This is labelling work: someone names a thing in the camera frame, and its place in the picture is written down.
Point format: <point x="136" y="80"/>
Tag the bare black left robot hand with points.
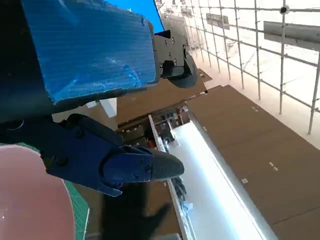
<point x="87" y="50"/>

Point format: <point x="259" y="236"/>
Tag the pink bowl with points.
<point x="30" y="200"/>

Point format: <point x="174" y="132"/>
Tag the green cutting mat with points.
<point x="80" y="212"/>

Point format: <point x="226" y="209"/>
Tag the white metal grid frame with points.
<point x="250" y="45"/>

